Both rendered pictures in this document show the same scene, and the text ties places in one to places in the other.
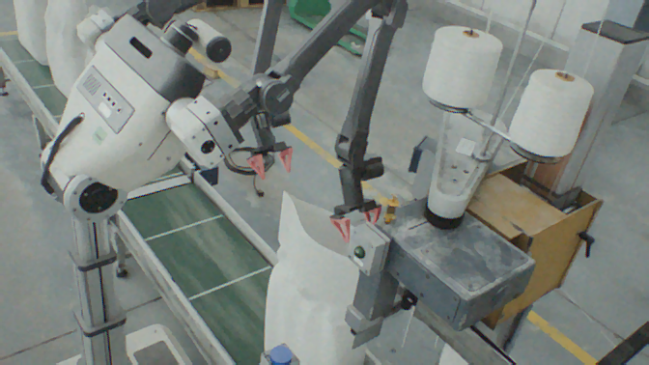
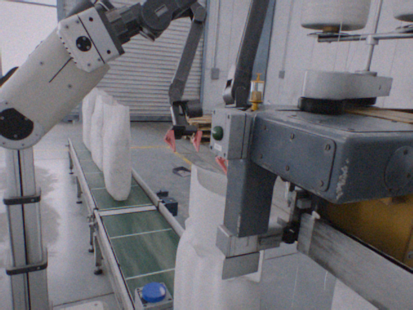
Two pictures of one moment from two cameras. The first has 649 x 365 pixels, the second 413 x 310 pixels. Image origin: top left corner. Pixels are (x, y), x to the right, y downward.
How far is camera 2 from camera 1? 83 cm
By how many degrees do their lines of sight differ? 23
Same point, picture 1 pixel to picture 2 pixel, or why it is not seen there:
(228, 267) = (164, 261)
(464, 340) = (358, 266)
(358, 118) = (241, 59)
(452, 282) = (323, 128)
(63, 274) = (59, 268)
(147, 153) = (48, 73)
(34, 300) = not seen: hidden behind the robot
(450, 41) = not seen: outside the picture
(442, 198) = (315, 72)
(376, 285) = (241, 184)
